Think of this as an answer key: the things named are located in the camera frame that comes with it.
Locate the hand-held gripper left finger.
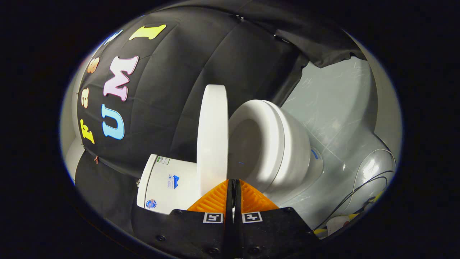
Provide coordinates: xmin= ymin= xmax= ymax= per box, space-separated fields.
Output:
xmin=149 ymin=179 xmax=234 ymax=259

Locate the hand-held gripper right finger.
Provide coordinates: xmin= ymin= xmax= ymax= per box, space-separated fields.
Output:
xmin=232 ymin=179 xmax=319 ymax=259

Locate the white toilet bowl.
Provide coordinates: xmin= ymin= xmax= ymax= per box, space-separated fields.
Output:
xmin=264 ymin=101 xmax=325 ymax=204

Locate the small white device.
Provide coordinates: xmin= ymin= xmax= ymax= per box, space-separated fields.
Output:
xmin=325 ymin=215 xmax=351 ymax=236

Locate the black backdrop cloth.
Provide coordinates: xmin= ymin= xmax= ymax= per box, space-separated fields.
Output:
xmin=74 ymin=2 xmax=368 ymax=232

